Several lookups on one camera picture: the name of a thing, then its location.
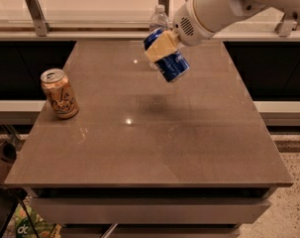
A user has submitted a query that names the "clear plastic water bottle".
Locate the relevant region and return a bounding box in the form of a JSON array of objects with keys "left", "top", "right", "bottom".
[{"left": 148, "top": 4, "right": 170, "bottom": 71}]

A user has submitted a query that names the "glass railing panel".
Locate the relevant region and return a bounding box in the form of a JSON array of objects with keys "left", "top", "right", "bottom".
[{"left": 0, "top": 0, "right": 300, "bottom": 28}]

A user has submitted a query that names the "right metal railing bracket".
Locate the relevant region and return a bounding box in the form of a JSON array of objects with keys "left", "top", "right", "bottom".
[{"left": 274, "top": 14, "right": 297, "bottom": 38}]

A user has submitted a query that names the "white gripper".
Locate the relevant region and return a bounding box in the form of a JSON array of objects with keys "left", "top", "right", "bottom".
[{"left": 145, "top": 0, "right": 215, "bottom": 62}]

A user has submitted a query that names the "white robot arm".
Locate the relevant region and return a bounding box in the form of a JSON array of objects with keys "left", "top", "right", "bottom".
[{"left": 146, "top": 0, "right": 300, "bottom": 62}]

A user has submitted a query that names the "green snack bag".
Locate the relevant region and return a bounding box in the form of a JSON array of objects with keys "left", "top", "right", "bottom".
[{"left": 13, "top": 204, "right": 61, "bottom": 238}]

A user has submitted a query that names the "blue pepsi can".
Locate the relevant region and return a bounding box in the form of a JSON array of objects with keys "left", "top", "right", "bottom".
[{"left": 144, "top": 29, "right": 189, "bottom": 82}]

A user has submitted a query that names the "orange lacroix can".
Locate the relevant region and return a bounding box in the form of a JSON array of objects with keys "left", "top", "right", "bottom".
[{"left": 41, "top": 68, "right": 79, "bottom": 119}]

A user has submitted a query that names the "left metal railing bracket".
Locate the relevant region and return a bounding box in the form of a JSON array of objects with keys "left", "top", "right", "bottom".
[{"left": 25, "top": 0, "right": 50, "bottom": 37}]

